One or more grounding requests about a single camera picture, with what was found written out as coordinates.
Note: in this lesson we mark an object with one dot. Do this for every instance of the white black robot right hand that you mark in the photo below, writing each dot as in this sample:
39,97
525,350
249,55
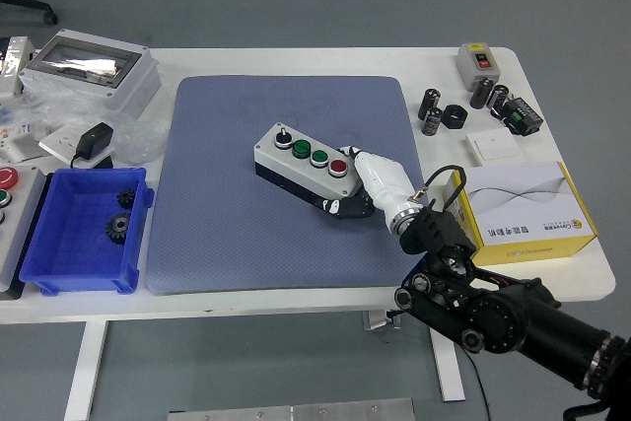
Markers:
384,184

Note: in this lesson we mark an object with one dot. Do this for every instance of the grey four-button control box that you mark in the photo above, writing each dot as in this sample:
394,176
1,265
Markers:
296,164

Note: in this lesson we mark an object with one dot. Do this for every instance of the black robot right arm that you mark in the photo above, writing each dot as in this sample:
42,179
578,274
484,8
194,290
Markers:
498,317

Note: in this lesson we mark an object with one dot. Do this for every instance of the black cylindrical capacitor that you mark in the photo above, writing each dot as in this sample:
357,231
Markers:
432,121
429,103
481,93
498,98

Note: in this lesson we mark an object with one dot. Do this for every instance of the black hexagonal nut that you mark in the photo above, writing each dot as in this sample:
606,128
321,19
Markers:
454,116

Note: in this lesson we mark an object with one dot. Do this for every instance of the white and yellow cardboard box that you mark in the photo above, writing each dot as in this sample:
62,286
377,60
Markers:
532,204

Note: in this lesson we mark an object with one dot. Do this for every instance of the black module with green terminals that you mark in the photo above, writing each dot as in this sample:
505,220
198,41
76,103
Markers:
522,118

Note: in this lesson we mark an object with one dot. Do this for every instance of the blue-grey table mat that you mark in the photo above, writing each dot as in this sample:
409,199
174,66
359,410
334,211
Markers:
222,224

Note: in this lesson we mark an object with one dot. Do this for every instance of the white table leg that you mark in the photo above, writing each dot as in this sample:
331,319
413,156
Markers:
449,371
84,371

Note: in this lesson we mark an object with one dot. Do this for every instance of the grey metal plate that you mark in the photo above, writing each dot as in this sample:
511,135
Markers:
296,411

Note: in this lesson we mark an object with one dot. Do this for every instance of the clear plastic bag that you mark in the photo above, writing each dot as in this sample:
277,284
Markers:
138,140

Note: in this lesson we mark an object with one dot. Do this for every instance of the small black gear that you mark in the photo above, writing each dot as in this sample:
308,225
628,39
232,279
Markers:
127,199

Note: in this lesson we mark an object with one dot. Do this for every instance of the large black gear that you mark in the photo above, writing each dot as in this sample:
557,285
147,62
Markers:
118,229

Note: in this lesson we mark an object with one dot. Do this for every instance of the black power adapter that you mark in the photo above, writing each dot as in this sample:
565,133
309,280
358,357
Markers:
93,140

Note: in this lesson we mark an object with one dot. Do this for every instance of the blue plastic bin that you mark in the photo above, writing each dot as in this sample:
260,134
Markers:
64,243

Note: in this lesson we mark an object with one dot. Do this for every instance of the white packaged part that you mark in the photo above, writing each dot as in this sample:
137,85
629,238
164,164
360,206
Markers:
20,145

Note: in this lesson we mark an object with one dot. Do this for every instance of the grey emergency stop control box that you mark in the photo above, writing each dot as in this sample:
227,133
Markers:
20,233

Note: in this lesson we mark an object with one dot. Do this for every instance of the white device with foil window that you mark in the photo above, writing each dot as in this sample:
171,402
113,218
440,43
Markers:
12,66

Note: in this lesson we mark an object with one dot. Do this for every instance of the white wall switch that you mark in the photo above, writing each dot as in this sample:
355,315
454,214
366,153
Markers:
493,147

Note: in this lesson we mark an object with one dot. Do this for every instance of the grey under-table bracket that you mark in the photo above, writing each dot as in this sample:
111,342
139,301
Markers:
377,320

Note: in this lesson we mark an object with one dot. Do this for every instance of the grey two-button switch box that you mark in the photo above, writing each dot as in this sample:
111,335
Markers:
470,66

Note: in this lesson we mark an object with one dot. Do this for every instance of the grey enclosure with clear lid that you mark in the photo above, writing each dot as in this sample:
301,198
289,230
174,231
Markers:
123,88

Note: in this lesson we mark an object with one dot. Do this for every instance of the white wall socket plate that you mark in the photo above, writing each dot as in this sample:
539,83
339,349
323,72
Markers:
56,142

